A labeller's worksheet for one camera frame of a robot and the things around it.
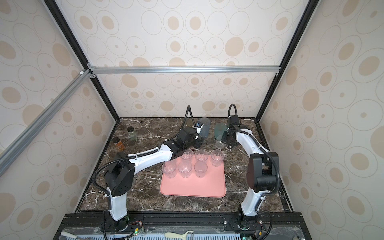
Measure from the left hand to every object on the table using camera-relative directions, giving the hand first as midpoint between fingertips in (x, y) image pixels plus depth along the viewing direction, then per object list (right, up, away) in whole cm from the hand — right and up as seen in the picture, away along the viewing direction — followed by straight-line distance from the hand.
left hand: (204, 132), depth 85 cm
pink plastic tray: (+5, -30, +1) cm, 31 cm away
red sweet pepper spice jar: (-55, -8, +12) cm, 57 cm away
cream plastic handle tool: (-16, -48, -15) cm, 53 cm away
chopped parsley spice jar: (-49, -2, +17) cm, 51 cm away
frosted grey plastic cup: (-2, -21, +4) cm, 22 cm away
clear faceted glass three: (-1, -15, +9) cm, 17 cm away
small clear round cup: (+11, -8, +17) cm, 22 cm away
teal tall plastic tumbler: (+12, +3, +23) cm, 26 cm away
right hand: (+15, -5, +9) cm, 18 cm away
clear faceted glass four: (+9, -16, +11) cm, 22 cm away
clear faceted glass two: (-21, -22, +6) cm, 32 cm away
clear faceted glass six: (-12, -23, +7) cm, 27 cm away
